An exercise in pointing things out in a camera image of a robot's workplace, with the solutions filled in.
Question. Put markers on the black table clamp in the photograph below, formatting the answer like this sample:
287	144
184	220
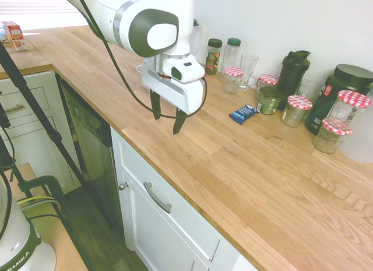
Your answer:
46	182

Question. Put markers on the clear bottle with green lid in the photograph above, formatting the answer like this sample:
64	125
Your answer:
232	54

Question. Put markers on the stainless steel dishwasher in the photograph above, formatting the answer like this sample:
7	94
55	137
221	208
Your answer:
93	142

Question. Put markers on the small jar red checked lid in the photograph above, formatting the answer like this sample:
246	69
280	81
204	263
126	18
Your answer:
267	80
232	78

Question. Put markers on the wooden robot mounting board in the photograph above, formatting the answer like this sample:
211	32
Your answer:
58	242

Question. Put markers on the silver round cabinet knob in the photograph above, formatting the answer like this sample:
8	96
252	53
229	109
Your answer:
123	186

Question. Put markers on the green round tub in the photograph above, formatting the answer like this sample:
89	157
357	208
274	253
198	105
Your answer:
268	103

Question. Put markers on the white drawer cabinet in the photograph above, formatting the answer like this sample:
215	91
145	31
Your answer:
32	137

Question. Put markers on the black shaker bottle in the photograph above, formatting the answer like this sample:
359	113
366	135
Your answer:
292	74

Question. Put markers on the medium jar red checked lid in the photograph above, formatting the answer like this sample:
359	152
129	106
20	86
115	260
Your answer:
297	110

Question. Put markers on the large black protein tub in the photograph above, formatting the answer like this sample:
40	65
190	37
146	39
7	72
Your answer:
349	78

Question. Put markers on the white window blinds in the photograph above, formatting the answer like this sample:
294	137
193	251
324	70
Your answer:
35	1

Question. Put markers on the spice jar with dark lid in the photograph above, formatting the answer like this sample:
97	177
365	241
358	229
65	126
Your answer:
214	56

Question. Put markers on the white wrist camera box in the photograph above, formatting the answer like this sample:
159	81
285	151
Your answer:
186	68

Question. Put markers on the tall clear glass mug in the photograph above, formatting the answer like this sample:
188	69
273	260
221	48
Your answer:
248	70

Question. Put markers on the faceted jar red checked lid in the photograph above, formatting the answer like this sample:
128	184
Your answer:
330	138

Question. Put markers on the large jar red checked lid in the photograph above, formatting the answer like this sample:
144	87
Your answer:
349	107

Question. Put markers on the clear plastic food container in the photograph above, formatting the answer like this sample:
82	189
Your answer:
138	68

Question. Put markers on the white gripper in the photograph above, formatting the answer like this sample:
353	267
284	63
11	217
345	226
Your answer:
172	93

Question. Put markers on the clear drinking glass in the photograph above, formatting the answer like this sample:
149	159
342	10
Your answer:
308	88

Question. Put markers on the silver drawer pull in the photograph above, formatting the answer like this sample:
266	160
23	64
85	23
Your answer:
14	108

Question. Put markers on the blue protein bar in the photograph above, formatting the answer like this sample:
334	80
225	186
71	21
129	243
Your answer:
243	114

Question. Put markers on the black camera tripod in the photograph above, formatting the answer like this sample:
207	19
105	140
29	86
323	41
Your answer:
35	107

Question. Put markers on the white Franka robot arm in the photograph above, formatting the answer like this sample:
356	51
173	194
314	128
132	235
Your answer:
151	17

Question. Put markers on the clear pitcher with blue lid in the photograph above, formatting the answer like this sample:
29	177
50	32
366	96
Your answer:
198	43

